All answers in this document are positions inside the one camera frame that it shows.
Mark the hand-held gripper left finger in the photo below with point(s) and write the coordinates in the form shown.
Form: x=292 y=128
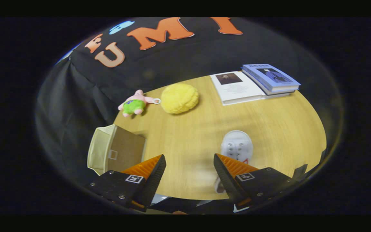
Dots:
x=155 y=180

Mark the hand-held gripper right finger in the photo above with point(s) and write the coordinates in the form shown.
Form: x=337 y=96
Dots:
x=227 y=180

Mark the white shoe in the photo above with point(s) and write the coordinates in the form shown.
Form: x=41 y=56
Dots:
x=237 y=143

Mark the beige fabric storage box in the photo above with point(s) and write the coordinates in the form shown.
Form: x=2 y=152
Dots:
x=124 y=151

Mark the pink starfish plush toy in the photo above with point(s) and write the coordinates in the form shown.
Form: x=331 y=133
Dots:
x=133 y=105

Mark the yellow round plush cushion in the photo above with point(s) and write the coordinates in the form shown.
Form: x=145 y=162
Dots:
x=179 y=98

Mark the white book with portrait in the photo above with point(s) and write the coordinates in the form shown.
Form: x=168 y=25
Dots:
x=237 y=90

